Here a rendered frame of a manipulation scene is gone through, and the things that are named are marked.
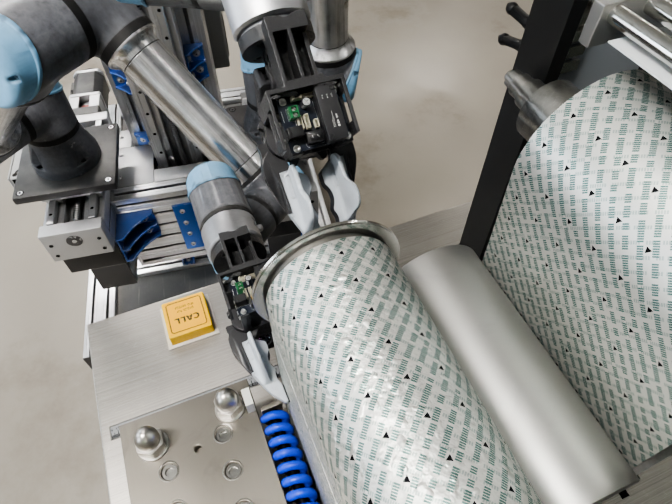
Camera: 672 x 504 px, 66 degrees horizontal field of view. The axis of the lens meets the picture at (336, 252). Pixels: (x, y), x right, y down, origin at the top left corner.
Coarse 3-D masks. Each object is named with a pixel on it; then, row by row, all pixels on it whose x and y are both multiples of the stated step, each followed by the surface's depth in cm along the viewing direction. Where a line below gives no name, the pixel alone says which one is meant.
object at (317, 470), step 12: (276, 348) 51; (288, 384) 51; (288, 396) 57; (288, 408) 64; (300, 408) 46; (300, 420) 50; (300, 432) 56; (312, 444) 45; (312, 456) 50; (312, 468) 56; (324, 480) 45; (324, 492) 50
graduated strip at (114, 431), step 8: (248, 376) 80; (280, 376) 80; (224, 384) 79; (256, 384) 79; (208, 392) 78; (184, 400) 77; (160, 408) 77; (144, 416) 76; (120, 424) 75; (112, 432) 74
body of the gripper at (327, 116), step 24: (264, 24) 43; (288, 24) 43; (240, 48) 47; (264, 48) 47; (288, 48) 45; (288, 72) 46; (312, 72) 46; (264, 96) 44; (288, 96) 45; (312, 96) 45; (336, 96) 44; (264, 120) 47; (288, 120) 45; (312, 120) 45; (336, 120) 44; (288, 144) 45; (312, 144) 45; (336, 144) 48
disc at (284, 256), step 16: (336, 224) 43; (352, 224) 43; (368, 224) 44; (304, 240) 42; (320, 240) 43; (384, 240) 47; (272, 256) 43; (288, 256) 43; (272, 272) 44; (256, 288) 45; (256, 304) 47
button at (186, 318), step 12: (180, 300) 85; (192, 300) 85; (204, 300) 85; (168, 312) 84; (180, 312) 84; (192, 312) 84; (204, 312) 84; (168, 324) 82; (180, 324) 82; (192, 324) 82; (204, 324) 82; (180, 336) 82; (192, 336) 83
